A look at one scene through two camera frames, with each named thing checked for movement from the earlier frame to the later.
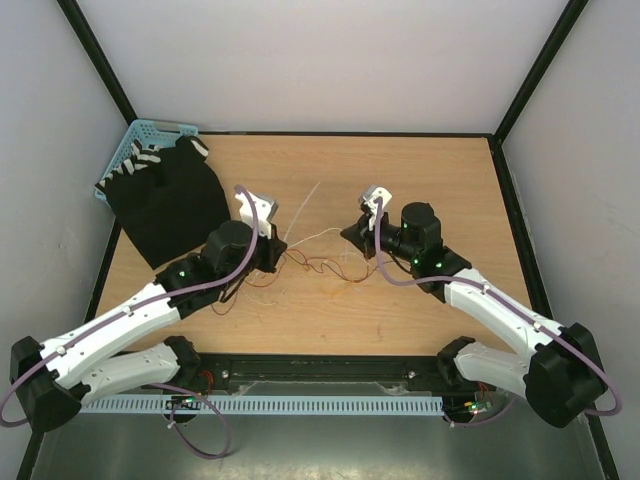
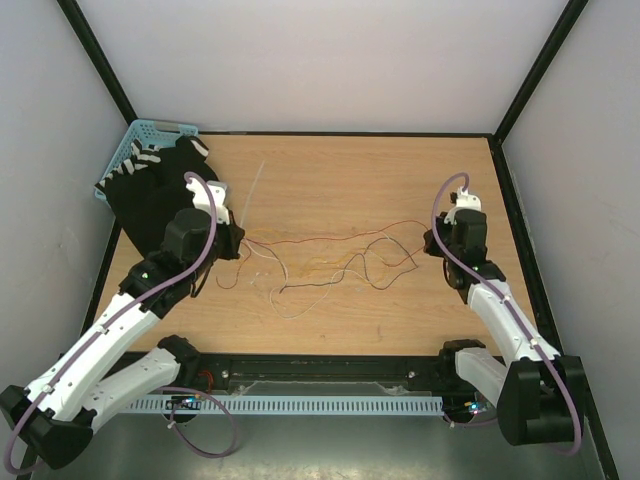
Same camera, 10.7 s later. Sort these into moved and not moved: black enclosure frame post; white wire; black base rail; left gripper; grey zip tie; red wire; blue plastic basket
Moved: grey zip tie; red wire; white wire; left gripper
Not moved: black base rail; black enclosure frame post; blue plastic basket
